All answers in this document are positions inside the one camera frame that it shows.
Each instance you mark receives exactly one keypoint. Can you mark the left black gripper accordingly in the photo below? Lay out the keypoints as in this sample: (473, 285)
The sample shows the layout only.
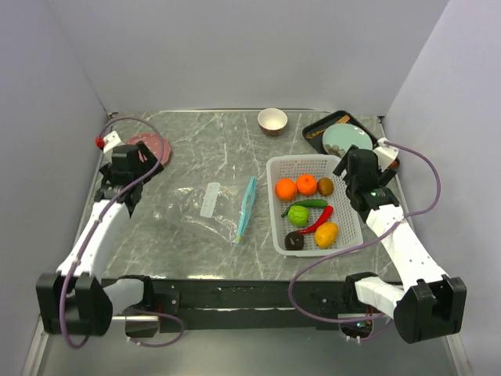
(150, 162)

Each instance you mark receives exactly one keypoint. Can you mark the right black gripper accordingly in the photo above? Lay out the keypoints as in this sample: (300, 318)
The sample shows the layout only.
(385, 176)

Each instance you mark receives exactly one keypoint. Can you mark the orange tangerine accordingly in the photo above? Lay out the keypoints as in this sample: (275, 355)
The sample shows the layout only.
(286, 189)
(306, 185)

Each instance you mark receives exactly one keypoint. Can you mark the yellow orange mango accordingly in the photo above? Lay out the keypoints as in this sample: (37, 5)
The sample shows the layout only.
(326, 235)

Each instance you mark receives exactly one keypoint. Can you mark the green wrinkled fruit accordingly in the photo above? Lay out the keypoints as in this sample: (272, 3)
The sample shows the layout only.
(298, 215)

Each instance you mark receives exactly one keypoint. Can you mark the clear zip top bag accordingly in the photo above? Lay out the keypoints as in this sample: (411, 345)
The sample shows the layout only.
(217, 208)

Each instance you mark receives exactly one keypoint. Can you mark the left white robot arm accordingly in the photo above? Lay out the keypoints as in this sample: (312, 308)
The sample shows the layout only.
(72, 300)

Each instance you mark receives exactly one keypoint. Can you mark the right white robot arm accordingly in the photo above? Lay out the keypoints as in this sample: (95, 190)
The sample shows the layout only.
(429, 304)

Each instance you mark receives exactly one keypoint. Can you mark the pink dotted plate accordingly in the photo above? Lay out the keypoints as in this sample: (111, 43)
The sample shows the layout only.
(160, 148)

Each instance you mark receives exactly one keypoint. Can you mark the white plastic basket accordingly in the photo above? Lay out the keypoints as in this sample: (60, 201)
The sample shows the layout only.
(344, 215)

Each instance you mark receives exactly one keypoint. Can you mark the brown kiwi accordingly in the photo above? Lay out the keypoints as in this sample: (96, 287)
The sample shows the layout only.
(325, 186)

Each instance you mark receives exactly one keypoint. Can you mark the red chili pepper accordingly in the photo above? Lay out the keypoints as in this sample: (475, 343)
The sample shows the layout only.
(324, 217)

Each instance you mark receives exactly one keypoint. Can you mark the light green plate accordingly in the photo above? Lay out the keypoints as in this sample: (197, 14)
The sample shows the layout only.
(339, 138)

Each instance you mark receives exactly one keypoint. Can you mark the green chili pepper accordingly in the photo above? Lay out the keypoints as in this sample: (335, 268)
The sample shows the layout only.
(310, 203)

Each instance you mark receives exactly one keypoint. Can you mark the wooden chopsticks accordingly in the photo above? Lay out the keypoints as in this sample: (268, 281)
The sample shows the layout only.
(319, 127)

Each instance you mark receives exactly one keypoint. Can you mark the black tray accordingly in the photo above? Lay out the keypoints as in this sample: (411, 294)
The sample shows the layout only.
(372, 127)

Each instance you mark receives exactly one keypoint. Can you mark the dark purple mangosteen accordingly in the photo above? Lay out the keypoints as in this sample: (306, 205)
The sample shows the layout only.
(294, 241)

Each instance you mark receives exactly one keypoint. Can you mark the white ceramic bowl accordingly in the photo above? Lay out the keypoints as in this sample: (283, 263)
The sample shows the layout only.
(272, 121)

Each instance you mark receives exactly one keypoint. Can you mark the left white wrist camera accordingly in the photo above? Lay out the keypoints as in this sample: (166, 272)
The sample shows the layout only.
(108, 142)

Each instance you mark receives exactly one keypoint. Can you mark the black base frame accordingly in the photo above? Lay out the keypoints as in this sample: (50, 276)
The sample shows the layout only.
(251, 304)

